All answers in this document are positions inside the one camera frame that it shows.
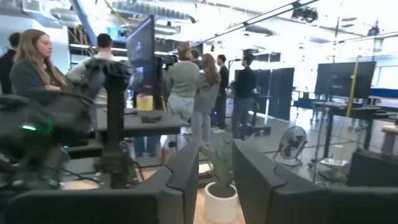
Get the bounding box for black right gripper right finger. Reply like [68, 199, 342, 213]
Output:
[231, 139, 398, 224]

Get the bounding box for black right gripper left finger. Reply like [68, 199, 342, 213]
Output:
[5, 140, 200, 224]

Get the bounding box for green snake plant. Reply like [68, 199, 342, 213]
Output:
[198, 136, 237, 189]

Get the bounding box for black floor fan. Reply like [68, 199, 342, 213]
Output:
[273, 125, 308, 167]

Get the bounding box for black desk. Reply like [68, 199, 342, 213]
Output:
[95, 107, 191, 139]

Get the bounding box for yellow container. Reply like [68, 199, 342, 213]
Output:
[136, 93, 154, 111]

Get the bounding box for black room divider panels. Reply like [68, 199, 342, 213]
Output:
[234, 67, 295, 121]

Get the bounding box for black box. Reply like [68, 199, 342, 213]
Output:
[347, 147, 398, 187]

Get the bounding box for person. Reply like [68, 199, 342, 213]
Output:
[161, 41, 200, 162]
[231, 53, 257, 140]
[191, 52, 221, 146]
[213, 54, 230, 134]
[0, 32, 21, 96]
[9, 29, 68, 106]
[67, 33, 116, 131]
[190, 49, 202, 68]

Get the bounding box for black work table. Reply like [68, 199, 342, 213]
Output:
[310, 101, 398, 159]

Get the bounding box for yellow pole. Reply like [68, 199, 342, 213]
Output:
[345, 55, 360, 119]

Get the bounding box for large black display screen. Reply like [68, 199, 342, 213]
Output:
[314, 61, 377, 100]

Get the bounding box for black computer monitor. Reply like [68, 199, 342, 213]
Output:
[125, 14, 162, 94]

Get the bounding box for black ceiling spotlight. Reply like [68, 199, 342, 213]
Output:
[290, 6, 320, 24]

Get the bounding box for black video camera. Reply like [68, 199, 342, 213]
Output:
[155, 52, 180, 68]

